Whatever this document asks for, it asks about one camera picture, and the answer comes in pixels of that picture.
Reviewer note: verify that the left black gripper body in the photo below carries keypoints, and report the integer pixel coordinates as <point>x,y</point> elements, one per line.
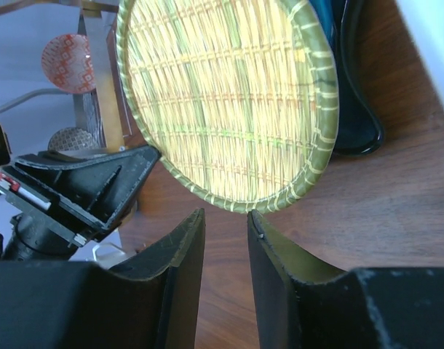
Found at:
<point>18,236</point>

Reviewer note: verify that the yellow woven pattern plate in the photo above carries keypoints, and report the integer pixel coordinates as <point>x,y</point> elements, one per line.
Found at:
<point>239,97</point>

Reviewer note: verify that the dark blue scalloped plate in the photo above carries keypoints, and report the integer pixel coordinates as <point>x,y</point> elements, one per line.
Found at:
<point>360,131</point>

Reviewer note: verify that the blue orange patterned bowl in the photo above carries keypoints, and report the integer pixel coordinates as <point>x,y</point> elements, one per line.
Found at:
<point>66,62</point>

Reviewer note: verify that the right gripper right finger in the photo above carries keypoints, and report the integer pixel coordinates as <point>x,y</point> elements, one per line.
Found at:
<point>302,301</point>

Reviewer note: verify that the grey patterned bowl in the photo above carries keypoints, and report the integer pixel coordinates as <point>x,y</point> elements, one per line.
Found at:
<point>72,139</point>

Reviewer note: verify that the white plastic bin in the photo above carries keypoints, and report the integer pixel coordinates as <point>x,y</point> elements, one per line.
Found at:
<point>425,23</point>

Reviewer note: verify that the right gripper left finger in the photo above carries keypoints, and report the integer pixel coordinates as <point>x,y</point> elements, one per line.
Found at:
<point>150,300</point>

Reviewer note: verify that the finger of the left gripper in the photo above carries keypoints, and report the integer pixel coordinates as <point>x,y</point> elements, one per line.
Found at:
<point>78,200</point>

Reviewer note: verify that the metal dish rack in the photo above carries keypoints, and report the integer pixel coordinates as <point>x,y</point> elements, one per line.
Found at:
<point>107,88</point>

